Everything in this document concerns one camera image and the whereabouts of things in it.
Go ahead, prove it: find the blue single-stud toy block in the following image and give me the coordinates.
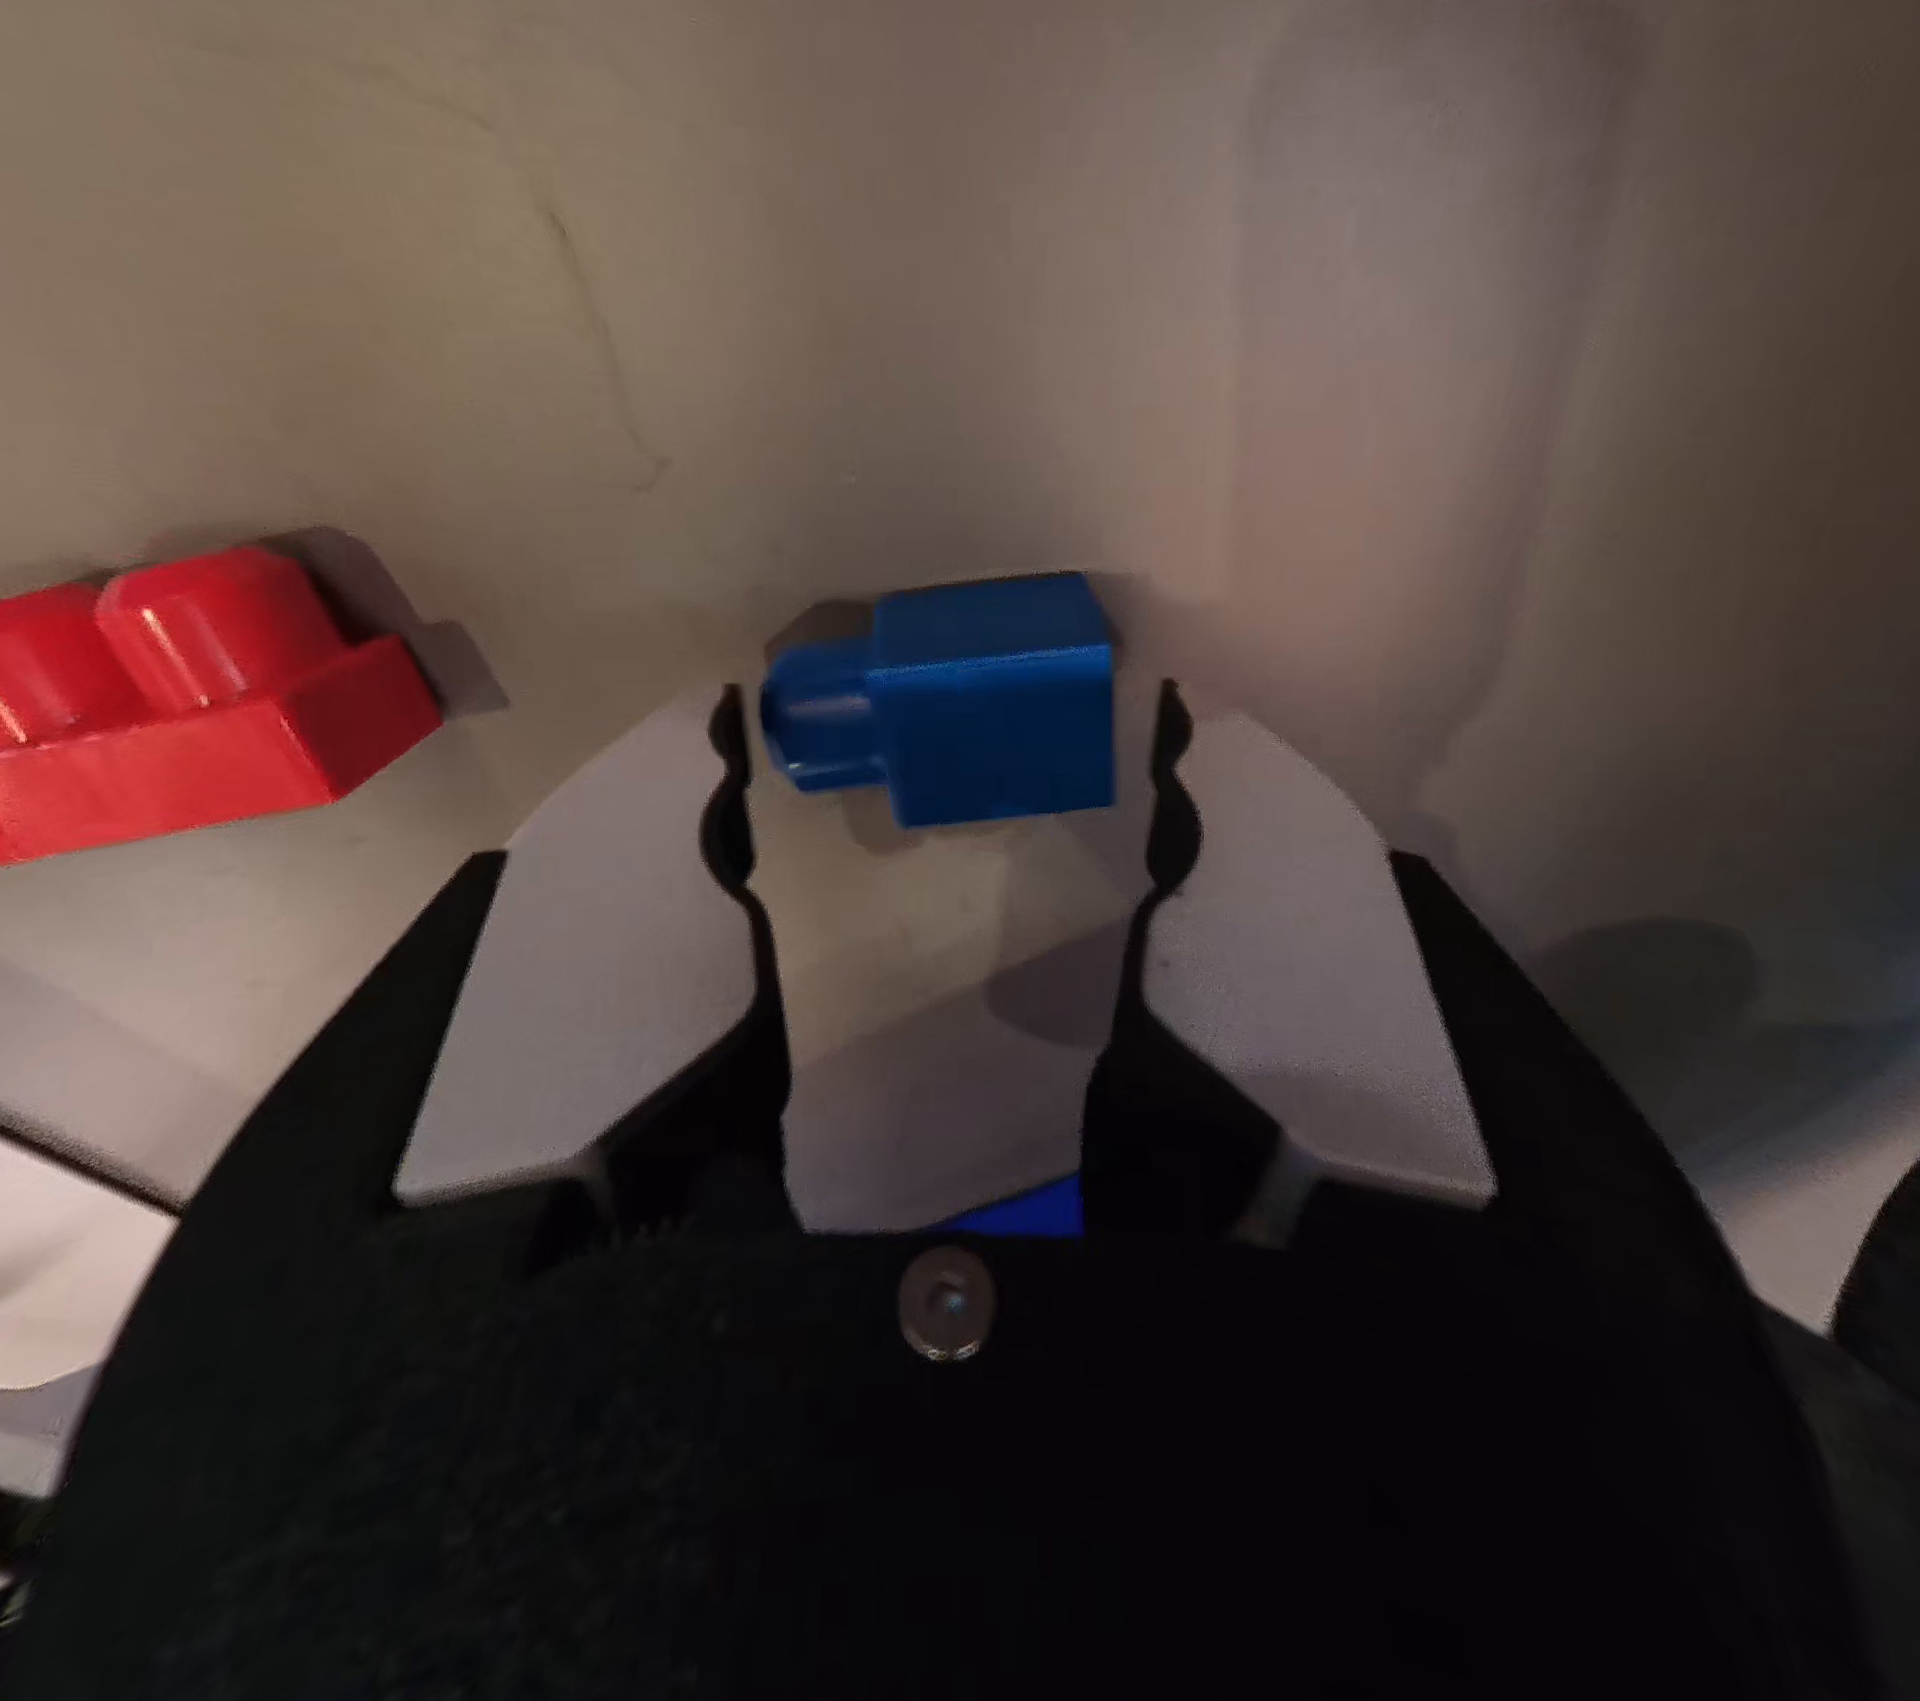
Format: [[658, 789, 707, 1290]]
[[759, 570, 1127, 828]]

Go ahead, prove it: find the red two-stud toy block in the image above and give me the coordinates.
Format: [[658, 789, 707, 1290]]
[[0, 542, 447, 865]]

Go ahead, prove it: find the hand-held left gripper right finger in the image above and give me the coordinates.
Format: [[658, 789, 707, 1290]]
[[1080, 676, 1500, 1245]]

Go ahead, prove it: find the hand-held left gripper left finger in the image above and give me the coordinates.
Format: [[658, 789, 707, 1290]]
[[388, 679, 795, 1236]]

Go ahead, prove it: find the grey desk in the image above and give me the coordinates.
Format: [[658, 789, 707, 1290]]
[[0, 0, 1920, 1342]]

